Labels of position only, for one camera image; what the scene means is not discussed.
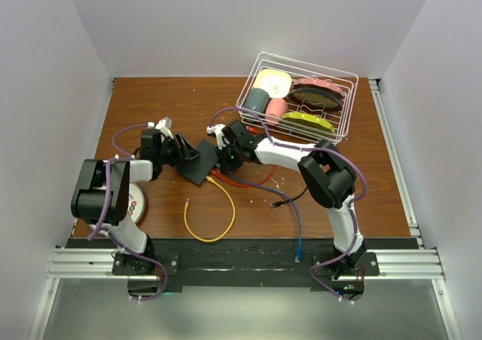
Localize white round tape roll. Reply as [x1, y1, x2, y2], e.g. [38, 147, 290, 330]
[87, 183, 147, 230]

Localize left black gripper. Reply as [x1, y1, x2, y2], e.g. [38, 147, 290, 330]
[157, 132, 199, 167]

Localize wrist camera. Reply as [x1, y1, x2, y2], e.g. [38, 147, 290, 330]
[206, 124, 227, 149]
[154, 117, 174, 139]

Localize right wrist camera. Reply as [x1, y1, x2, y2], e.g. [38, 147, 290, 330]
[206, 124, 227, 149]

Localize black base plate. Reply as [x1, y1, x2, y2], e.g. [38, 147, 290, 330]
[112, 237, 380, 294]

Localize dark brown plate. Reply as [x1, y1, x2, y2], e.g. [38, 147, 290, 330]
[288, 87, 342, 111]

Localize white wire dish rack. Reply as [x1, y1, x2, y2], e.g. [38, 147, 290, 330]
[236, 52, 359, 144]

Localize yellow ethernet cable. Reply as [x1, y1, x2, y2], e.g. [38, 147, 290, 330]
[183, 176, 236, 243]

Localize black network switch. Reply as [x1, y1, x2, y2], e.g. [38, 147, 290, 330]
[177, 140, 218, 187]

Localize red ethernet cable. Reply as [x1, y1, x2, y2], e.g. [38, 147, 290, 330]
[210, 124, 278, 186]

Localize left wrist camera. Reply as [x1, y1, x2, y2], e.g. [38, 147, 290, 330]
[154, 117, 174, 139]

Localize blue ethernet cable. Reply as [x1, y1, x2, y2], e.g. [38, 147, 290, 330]
[227, 172, 304, 263]

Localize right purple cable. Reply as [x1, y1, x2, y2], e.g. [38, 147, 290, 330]
[209, 106, 369, 303]

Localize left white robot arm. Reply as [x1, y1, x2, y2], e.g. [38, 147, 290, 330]
[71, 128, 200, 274]

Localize green plate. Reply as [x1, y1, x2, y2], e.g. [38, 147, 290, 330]
[279, 112, 335, 135]

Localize pink cup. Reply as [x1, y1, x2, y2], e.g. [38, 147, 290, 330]
[264, 98, 288, 126]

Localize grey cup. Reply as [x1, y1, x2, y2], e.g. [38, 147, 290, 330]
[243, 88, 270, 113]

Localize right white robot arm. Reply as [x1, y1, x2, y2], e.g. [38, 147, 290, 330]
[206, 121, 368, 274]

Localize pink plate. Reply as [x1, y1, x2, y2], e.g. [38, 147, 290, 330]
[293, 78, 346, 97]

